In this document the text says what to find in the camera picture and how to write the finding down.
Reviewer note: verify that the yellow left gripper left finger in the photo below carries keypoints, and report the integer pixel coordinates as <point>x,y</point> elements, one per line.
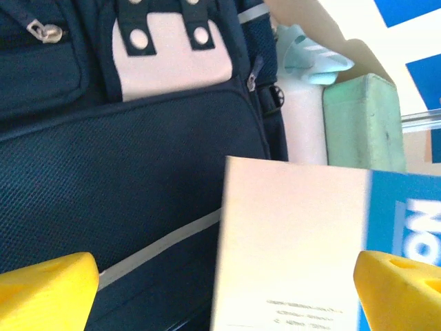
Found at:
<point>44,293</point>

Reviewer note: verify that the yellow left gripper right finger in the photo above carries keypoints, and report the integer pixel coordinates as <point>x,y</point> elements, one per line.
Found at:
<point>403,296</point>

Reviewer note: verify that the navy blue backpack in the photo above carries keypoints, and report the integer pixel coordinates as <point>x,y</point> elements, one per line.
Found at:
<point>120,155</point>

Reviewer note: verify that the mint green zip case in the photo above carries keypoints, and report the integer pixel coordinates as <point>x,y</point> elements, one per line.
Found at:
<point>361,124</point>

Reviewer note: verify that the light blue cloth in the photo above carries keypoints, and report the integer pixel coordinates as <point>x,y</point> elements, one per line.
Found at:
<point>310,58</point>

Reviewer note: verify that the aluminium frame post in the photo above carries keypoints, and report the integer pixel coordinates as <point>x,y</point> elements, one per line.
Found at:
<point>422,120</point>

